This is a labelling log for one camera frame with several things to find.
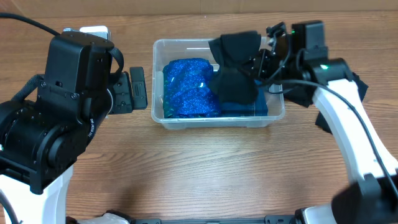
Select blue jeans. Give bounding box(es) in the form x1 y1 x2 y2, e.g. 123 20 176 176
209 68 269 117

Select clear plastic storage bin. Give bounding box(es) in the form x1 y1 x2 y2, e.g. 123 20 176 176
151 39 285 130

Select small black folded cloth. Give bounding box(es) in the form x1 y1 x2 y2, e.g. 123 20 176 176
315 72 369 134

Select blue sparkly cloth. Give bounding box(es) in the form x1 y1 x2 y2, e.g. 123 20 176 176
163 58 221 119

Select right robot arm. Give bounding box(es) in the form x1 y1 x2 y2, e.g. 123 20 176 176
250 21 397 223

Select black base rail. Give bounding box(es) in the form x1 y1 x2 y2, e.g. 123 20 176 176
132 215 296 224

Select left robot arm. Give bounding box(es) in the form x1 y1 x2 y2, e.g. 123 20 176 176
1 26 148 223

